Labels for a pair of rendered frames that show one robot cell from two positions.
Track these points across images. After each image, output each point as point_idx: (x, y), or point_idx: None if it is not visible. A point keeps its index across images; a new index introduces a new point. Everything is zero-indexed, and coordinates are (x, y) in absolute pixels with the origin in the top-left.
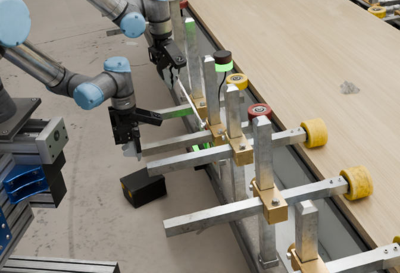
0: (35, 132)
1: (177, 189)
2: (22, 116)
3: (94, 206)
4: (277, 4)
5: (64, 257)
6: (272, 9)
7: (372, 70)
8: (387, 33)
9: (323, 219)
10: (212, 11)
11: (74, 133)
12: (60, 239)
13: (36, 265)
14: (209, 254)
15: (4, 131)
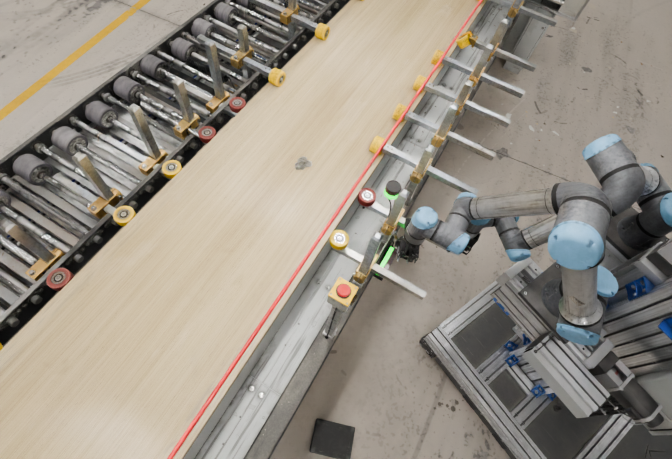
0: (526, 279)
1: (303, 417)
2: (541, 275)
3: None
4: (137, 328)
5: (433, 427)
6: (160, 320)
7: (265, 163)
8: (186, 181)
9: (386, 157)
10: (193, 398)
11: None
12: (426, 454)
13: (478, 384)
14: (345, 327)
15: (557, 266)
